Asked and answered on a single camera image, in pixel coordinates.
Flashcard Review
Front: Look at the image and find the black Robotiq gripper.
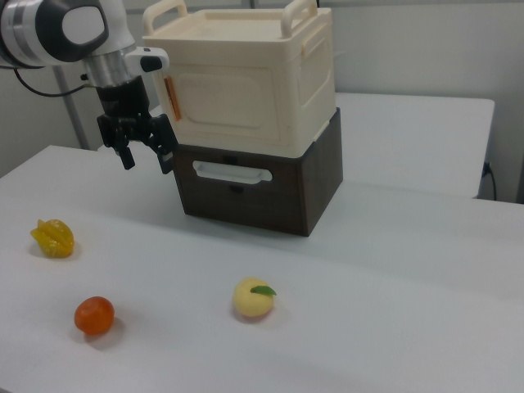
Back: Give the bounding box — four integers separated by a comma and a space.
94, 77, 175, 175

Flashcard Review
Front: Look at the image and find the cream cabinet door orange latch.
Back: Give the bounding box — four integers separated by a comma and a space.
161, 61, 296, 151

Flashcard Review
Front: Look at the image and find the dark brown drawer box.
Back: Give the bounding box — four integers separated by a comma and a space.
170, 106, 344, 238

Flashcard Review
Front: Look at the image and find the yellow starfruit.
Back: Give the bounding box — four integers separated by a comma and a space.
29, 219, 75, 260

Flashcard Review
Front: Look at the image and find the large cream plastic tray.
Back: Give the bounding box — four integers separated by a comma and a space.
141, 0, 337, 160

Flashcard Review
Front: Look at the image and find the orange mandarin fruit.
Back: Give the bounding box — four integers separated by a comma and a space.
74, 296, 115, 337

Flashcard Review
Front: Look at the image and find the pale yellow fruit green leaf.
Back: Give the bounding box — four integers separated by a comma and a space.
232, 277, 278, 318

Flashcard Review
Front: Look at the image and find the white drawer handle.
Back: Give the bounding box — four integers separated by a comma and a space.
192, 160, 273, 185

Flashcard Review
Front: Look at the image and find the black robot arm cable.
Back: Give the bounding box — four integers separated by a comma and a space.
13, 67, 92, 98

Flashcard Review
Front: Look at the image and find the black wall power cable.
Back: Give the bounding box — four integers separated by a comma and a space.
482, 161, 498, 201

